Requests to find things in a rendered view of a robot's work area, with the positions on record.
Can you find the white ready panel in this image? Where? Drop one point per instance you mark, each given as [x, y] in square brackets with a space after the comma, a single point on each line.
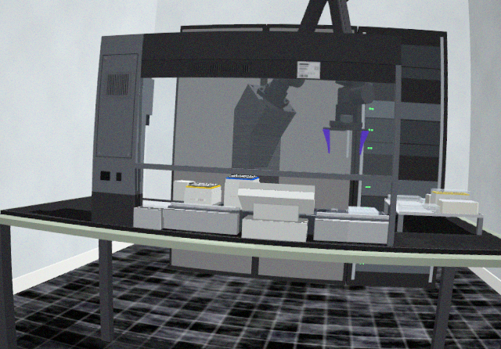
[179, 190]

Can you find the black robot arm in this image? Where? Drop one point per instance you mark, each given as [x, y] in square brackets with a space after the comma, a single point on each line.
[338, 11]

